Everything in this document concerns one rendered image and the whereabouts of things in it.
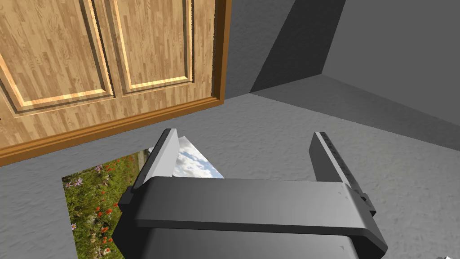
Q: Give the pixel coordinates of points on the flower meadow picture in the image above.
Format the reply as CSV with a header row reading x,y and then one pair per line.
x,y
95,201

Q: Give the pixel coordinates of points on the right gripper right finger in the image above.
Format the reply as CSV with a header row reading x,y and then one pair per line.
x,y
332,162

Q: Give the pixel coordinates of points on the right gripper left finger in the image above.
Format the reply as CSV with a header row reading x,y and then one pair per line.
x,y
163,158

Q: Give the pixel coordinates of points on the wooden panelled door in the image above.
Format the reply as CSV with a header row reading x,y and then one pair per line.
x,y
107,64

